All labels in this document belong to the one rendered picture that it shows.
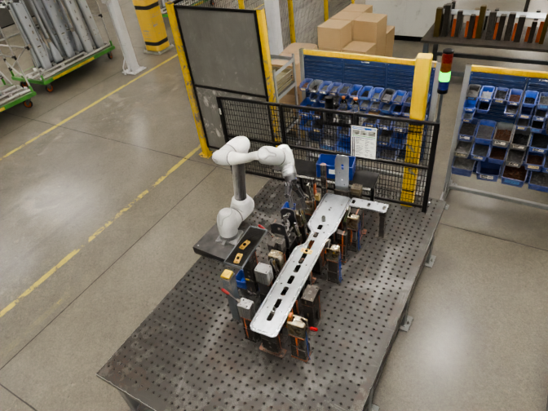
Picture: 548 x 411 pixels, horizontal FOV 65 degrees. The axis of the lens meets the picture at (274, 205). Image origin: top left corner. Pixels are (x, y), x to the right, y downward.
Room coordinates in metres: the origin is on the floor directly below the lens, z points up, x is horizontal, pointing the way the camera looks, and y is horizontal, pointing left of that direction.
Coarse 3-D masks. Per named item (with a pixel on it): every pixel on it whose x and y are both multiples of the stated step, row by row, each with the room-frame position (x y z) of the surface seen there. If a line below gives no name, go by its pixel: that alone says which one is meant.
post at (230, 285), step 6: (234, 276) 1.85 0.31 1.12; (222, 282) 1.84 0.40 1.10; (228, 282) 1.81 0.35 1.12; (234, 282) 1.84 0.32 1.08; (228, 288) 1.81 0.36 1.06; (234, 288) 1.83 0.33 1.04; (234, 294) 1.82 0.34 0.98; (228, 300) 1.84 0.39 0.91; (234, 300) 1.81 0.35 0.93; (234, 306) 1.82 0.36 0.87; (234, 312) 1.83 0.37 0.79; (234, 318) 1.83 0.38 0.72; (240, 318) 1.82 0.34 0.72
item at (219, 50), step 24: (192, 24) 5.01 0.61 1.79; (216, 24) 4.81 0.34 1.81; (240, 24) 4.63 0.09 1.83; (264, 24) 4.45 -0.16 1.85; (192, 48) 5.06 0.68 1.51; (216, 48) 4.84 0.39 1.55; (240, 48) 4.65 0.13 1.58; (264, 48) 4.44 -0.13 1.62; (192, 72) 5.11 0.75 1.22; (216, 72) 4.89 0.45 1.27; (240, 72) 4.69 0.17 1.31; (264, 72) 4.50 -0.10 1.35; (192, 96) 5.13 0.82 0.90; (240, 96) 4.73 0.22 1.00; (264, 96) 4.52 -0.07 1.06; (216, 120) 4.98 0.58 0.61; (216, 144) 5.04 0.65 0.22; (264, 144) 4.61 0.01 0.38
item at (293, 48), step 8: (288, 48) 5.93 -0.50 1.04; (296, 48) 5.90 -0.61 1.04; (312, 48) 5.80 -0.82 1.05; (296, 56) 5.60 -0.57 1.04; (272, 64) 5.45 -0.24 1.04; (280, 64) 5.40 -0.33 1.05; (296, 64) 5.33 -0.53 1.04; (296, 72) 5.31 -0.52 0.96; (296, 80) 5.29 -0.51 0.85; (288, 96) 5.71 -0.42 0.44; (304, 136) 5.24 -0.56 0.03
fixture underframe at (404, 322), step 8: (432, 240) 2.68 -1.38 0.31; (432, 256) 2.75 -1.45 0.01; (424, 264) 2.67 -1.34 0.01; (432, 264) 2.65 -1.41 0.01; (416, 280) 2.35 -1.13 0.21; (408, 304) 2.07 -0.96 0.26; (400, 320) 1.95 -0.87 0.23; (408, 320) 2.07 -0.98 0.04; (400, 328) 2.03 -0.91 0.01; (408, 328) 2.02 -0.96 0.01; (384, 360) 1.64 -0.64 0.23; (376, 384) 1.49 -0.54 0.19; (120, 392) 1.56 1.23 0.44; (128, 400) 1.54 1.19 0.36; (368, 400) 1.34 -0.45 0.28; (136, 408) 1.54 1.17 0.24; (144, 408) 1.53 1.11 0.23; (368, 408) 1.34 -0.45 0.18; (376, 408) 1.41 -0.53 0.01
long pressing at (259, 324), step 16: (320, 208) 2.54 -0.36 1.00; (336, 208) 2.51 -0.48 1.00; (320, 224) 2.35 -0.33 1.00; (336, 224) 2.33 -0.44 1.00; (320, 240) 2.19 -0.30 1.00; (288, 272) 1.93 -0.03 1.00; (304, 272) 1.91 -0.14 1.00; (272, 288) 1.81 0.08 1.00; (272, 304) 1.69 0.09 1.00; (288, 304) 1.67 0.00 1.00; (256, 320) 1.58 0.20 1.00; (272, 320) 1.57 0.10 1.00; (272, 336) 1.46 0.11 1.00
